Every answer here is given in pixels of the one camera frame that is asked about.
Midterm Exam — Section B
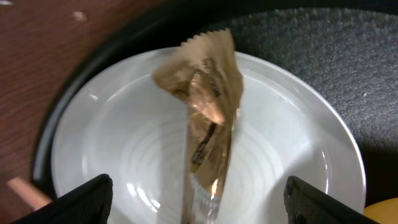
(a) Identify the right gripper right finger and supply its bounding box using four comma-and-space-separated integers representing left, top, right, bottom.
284, 175, 377, 224

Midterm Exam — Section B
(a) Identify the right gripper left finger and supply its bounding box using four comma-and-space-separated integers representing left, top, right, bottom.
15, 174, 113, 224

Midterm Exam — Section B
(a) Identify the wooden chopstick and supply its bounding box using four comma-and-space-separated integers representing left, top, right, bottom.
7, 177, 52, 210

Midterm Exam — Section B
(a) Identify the yellow bowl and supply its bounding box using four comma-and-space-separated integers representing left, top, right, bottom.
364, 198, 398, 224

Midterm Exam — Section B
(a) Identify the grey plate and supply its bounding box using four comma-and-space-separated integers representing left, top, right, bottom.
51, 48, 366, 223

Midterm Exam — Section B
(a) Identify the gold snack wrapper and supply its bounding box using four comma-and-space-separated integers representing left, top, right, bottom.
152, 29, 244, 223

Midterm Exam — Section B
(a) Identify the round black tray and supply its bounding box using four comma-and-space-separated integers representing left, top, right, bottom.
31, 1, 397, 205

